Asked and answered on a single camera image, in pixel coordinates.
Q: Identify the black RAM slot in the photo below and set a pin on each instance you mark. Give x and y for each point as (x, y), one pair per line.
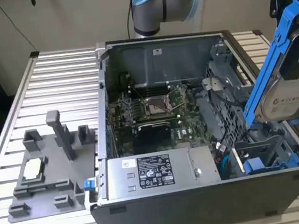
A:
(150, 91)

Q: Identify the silver metal drive cage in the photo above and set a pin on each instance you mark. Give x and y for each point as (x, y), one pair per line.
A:
(221, 107)

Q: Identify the grey metal inner panel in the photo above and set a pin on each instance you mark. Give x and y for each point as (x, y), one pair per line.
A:
(176, 63)

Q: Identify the green motherboard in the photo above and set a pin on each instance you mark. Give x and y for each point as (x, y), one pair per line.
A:
(192, 122)

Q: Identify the CPU socket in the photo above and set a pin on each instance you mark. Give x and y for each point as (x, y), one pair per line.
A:
(155, 107)

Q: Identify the thin metal locking lever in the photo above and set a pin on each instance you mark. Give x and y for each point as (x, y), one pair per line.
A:
(137, 92)

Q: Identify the black graphics card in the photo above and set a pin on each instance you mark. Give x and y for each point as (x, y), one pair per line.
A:
(153, 136)

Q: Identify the black power supply label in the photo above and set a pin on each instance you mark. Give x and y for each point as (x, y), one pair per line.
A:
(155, 172)

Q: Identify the black PC case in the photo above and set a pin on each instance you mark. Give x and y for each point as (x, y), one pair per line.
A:
(180, 210)

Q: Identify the silver power supply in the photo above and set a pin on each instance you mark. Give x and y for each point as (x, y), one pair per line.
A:
(120, 183)

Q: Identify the blue case latch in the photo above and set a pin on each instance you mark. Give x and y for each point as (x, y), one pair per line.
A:
(88, 185)

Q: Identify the grey parts rack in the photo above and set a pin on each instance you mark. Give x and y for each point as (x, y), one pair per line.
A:
(57, 169)

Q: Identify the silver CPU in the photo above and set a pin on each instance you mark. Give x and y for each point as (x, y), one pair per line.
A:
(33, 168)

